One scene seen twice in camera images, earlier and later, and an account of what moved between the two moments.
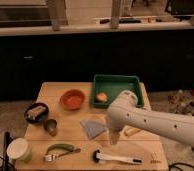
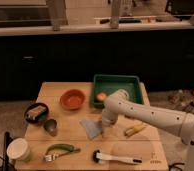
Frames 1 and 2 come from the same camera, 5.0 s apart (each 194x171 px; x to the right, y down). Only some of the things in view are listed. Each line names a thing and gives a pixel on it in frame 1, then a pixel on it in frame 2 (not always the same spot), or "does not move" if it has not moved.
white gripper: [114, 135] → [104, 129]
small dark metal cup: [50, 126] does not move
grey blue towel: [94, 128] does not move
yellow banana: [130, 131] does not move
